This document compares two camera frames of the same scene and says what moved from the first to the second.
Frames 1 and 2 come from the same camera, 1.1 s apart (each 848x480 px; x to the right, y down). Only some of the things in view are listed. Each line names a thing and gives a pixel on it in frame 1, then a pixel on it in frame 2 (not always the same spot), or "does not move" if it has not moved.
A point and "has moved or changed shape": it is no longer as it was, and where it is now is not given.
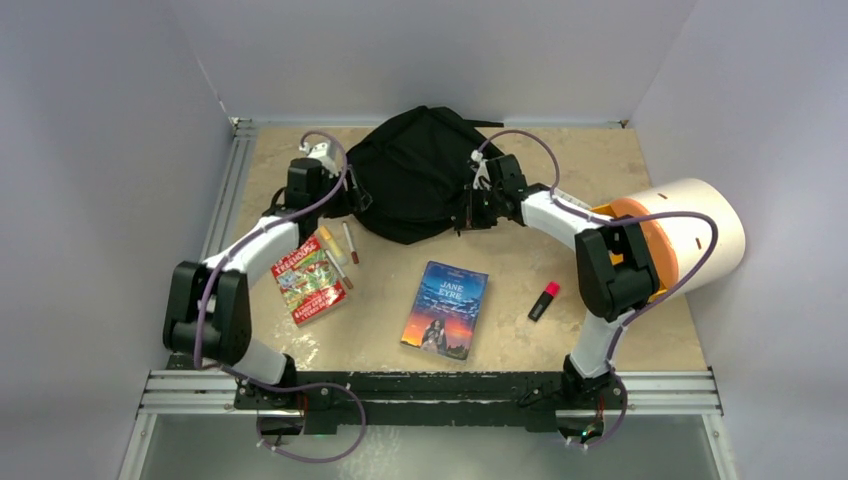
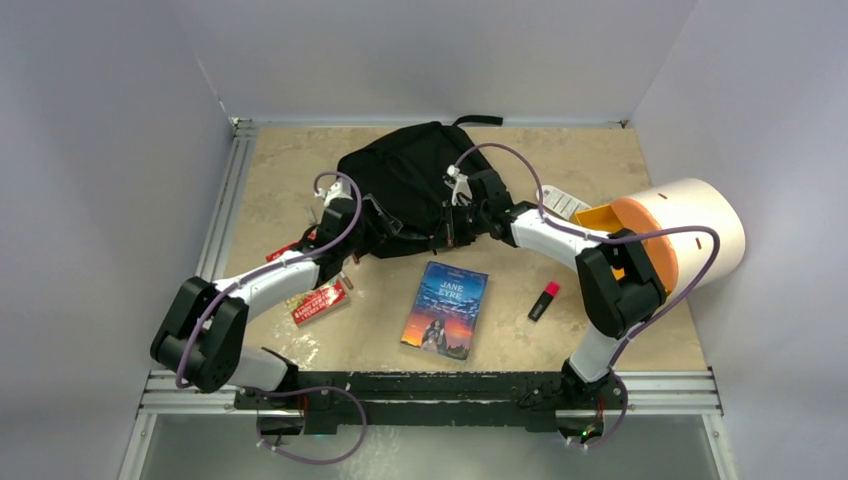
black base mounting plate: [435, 402] does not move
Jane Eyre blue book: [444, 311] does not move
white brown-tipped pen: [344, 278] does not move
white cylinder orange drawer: [696, 229] does not move
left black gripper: [352, 199] -> [379, 229]
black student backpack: [413, 170] has moved or changed shape
